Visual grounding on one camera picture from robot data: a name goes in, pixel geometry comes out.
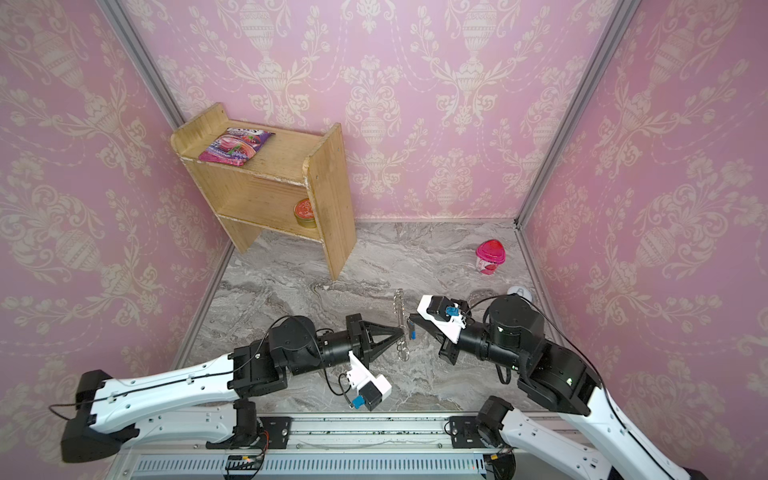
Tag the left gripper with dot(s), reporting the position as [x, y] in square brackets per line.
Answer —
[356, 331]

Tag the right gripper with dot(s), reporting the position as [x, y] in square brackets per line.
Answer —
[447, 339]

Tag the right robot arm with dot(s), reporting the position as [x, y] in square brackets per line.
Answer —
[557, 378]

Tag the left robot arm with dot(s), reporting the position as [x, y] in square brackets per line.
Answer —
[109, 411]

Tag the pink lid cup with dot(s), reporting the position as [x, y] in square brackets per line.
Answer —
[490, 255]

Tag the white round container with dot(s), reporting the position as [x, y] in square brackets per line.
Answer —
[521, 291]

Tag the red lid tin can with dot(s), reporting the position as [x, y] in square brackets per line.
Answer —
[304, 214]

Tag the wooden shelf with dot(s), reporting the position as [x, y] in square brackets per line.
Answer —
[261, 194]

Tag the purple snack packet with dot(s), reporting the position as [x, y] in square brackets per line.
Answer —
[236, 146]

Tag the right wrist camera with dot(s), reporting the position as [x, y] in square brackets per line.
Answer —
[444, 314]

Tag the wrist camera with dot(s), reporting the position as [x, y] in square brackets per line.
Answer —
[370, 390]
[444, 314]

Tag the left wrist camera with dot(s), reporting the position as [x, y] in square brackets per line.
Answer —
[370, 390]

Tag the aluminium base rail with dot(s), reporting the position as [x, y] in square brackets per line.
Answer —
[197, 426]

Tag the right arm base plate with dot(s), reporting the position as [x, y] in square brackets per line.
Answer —
[471, 432]

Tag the perforated cable tray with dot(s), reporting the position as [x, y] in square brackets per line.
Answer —
[310, 466]

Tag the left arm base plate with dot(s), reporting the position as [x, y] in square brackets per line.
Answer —
[262, 433]

